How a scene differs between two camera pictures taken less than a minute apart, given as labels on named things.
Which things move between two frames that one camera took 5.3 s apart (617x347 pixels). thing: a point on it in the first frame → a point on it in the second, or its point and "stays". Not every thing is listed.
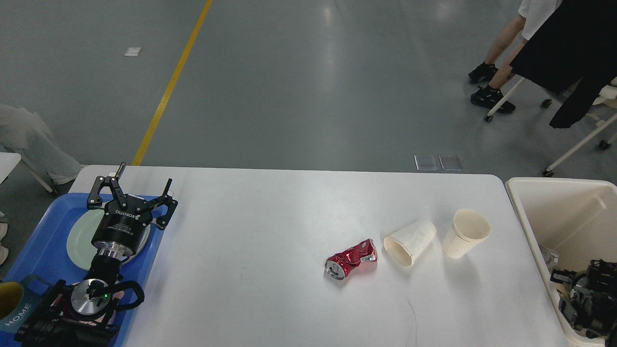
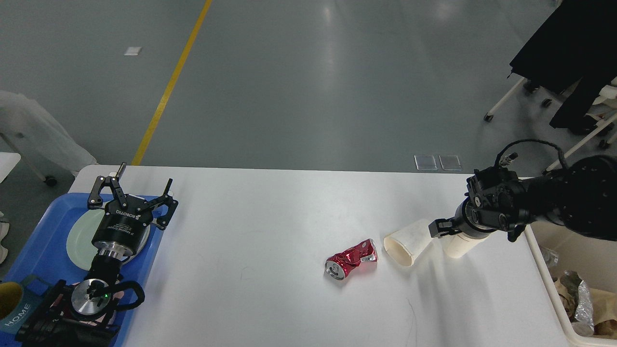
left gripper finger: x=163 y=221 stays
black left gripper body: x=125 y=218 stays
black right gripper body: x=583 y=296 → x=463 y=223
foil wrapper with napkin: x=551 y=258 stays
